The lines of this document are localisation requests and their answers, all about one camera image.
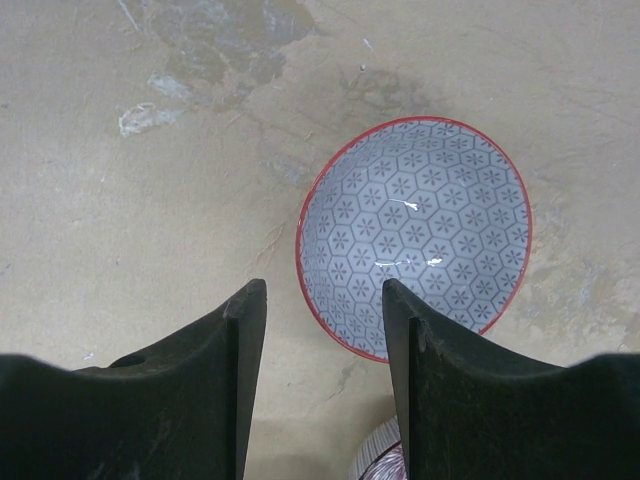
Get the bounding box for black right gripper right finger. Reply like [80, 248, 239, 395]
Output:
[382, 279, 639, 479]

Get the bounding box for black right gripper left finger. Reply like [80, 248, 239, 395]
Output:
[1, 279, 267, 479]

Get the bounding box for grey hexagon red-rim bowl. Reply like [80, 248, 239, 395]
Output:
[295, 116, 532, 362]

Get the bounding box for purple striped bowl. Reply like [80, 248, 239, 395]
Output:
[348, 416, 408, 480]

